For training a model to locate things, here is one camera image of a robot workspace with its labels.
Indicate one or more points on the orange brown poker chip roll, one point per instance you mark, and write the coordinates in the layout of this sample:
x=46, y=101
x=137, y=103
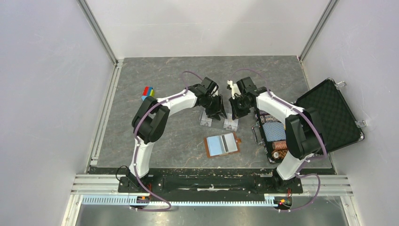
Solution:
x=279, y=145

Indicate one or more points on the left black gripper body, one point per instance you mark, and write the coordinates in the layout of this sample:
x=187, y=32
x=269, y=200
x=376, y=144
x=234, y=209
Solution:
x=212, y=104

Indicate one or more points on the black poker chip case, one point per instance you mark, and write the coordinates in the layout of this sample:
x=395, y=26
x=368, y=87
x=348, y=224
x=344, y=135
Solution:
x=339, y=124

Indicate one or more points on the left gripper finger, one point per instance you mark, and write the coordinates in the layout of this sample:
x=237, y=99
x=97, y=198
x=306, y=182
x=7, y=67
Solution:
x=213, y=114
x=221, y=108

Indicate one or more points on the blue patterned card deck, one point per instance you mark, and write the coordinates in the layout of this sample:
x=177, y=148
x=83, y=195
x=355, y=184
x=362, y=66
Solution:
x=274, y=131

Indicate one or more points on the clear plastic card sleeve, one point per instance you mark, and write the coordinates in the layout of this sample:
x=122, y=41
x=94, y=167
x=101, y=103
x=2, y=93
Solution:
x=226, y=124

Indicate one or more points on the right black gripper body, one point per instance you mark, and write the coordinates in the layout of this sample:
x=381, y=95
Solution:
x=245, y=109

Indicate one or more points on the brown leather card holder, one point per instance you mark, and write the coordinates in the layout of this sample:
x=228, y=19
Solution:
x=213, y=145

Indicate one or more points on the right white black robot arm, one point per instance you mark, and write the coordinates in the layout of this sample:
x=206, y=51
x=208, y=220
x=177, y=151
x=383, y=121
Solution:
x=302, y=127

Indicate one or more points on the white slotted cable duct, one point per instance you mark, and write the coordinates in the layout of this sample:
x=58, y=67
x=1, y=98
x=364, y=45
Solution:
x=133, y=200

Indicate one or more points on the white card with magnetic stripe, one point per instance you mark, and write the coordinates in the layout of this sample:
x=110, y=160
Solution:
x=228, y=143

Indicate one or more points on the multicoloured block toy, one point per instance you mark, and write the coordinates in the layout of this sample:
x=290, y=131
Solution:
x=148, y=92

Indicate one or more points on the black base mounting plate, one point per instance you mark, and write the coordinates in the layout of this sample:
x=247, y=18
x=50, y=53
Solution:
x=192, y=184

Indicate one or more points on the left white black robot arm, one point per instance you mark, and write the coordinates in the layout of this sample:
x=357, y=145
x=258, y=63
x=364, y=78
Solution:
x=151, y=118

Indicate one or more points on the purple poker chip roll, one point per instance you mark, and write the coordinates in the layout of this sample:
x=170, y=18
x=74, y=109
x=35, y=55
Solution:
x=268, y=119

